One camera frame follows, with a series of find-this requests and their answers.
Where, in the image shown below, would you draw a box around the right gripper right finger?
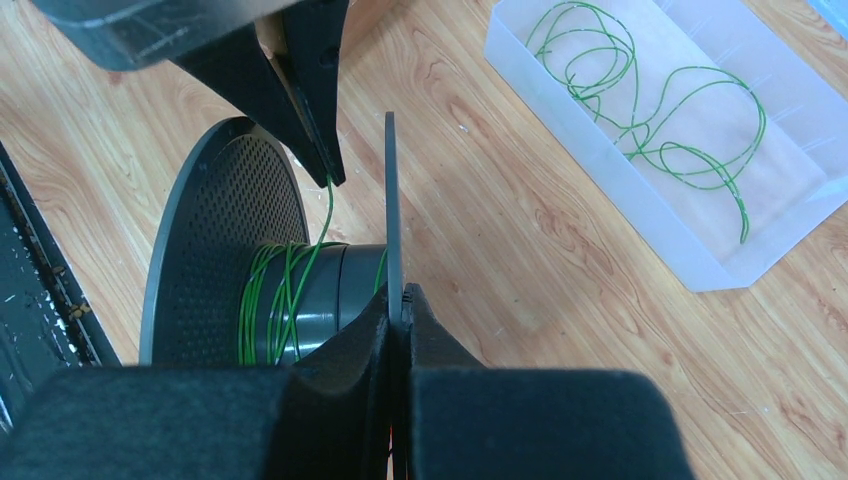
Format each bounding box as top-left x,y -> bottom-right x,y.
403,284 -> 694,479

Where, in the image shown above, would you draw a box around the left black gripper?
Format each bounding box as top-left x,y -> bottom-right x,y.
33,0 -> 349,187

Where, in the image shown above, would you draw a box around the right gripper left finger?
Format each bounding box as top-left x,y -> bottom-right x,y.
1,292 -> 390,479

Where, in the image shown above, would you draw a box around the dark grey spool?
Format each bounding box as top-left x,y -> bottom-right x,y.
139,111 -> 405,480

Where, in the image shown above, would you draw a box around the translucent plastic bin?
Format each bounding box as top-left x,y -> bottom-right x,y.
484,1 -> 847,292

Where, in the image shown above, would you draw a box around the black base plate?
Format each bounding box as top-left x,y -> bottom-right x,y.
1,151 -> 120,434

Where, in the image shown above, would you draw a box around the green wires in bin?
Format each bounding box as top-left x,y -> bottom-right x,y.
525,1 -> 768,245

